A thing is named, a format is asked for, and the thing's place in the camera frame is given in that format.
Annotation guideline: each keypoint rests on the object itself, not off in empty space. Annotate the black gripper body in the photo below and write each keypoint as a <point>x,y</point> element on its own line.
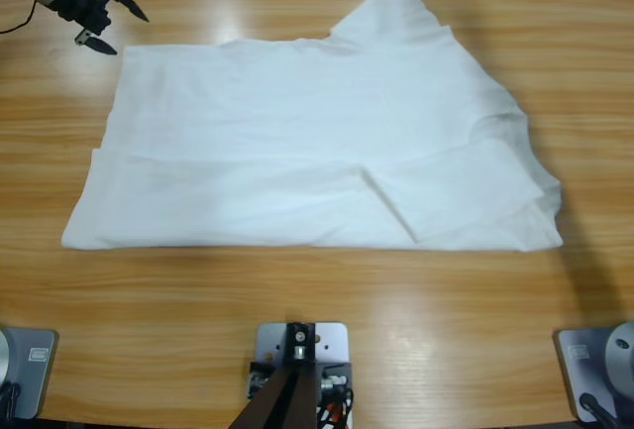
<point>79,3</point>

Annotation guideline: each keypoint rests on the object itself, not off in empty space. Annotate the white t-shirt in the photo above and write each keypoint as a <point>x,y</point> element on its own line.
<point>247,151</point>

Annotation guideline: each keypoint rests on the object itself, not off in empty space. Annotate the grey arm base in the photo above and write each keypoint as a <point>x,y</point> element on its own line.
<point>584,364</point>
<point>34,374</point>

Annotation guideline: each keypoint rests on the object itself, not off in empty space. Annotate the white mounting block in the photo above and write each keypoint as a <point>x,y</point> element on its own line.
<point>332,342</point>

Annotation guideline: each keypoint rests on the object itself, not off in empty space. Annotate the dark brown post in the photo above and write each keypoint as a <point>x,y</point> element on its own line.
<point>297,399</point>

